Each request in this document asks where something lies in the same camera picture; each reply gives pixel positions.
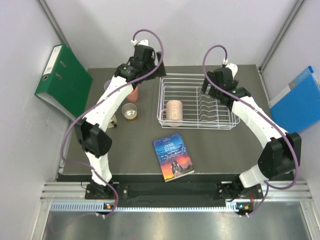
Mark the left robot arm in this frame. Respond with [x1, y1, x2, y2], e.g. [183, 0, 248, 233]
[74, 39, 166, 199]

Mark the white wire dish rack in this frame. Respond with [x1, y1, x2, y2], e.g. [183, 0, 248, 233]
[157, 73, 240, 130]

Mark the white slotted cable duct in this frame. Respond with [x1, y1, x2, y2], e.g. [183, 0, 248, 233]
[50, 201, 252, 213]

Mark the Jane Eyre book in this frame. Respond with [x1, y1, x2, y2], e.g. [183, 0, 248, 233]
[152, 132, 195, 182]

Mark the lilac cup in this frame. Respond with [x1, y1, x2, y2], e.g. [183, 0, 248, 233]
[103, 80, 111, 90]

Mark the cream and brown cup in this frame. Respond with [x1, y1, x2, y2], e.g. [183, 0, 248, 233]
[121, 103, 138, 122]

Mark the purple cable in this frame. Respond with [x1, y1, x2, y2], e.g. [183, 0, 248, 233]
[60, 29, 165, 219]
[201, 44, 301, 218]

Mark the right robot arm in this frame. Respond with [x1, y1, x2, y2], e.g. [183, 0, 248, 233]
[201, 63, 302, 198]

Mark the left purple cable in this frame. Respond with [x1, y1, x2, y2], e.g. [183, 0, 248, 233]
[60, 29, 165, 219]

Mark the blue folder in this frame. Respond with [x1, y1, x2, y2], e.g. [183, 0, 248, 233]
[269, 65, 320, 134]

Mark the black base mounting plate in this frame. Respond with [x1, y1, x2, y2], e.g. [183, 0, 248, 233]
[85, 181, 263, 207]

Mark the aluminium frame rail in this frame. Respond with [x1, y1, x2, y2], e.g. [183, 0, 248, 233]
[40, 181, 312, 205]

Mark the cream mug black handle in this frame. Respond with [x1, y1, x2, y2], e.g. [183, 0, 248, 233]
[107, 114, 118, 129]

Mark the green lever arch binder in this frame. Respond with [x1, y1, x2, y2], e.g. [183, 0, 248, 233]
[34, 44, 93, 121]

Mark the salmon pink cup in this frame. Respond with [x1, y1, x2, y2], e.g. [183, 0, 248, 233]
[126, 87, 139, 103]

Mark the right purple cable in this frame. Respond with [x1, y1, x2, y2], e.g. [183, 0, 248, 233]
[201, 44, 301, 218]

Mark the pink mug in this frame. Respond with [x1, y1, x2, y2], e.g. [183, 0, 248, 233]
[160, 100, 183, 128]

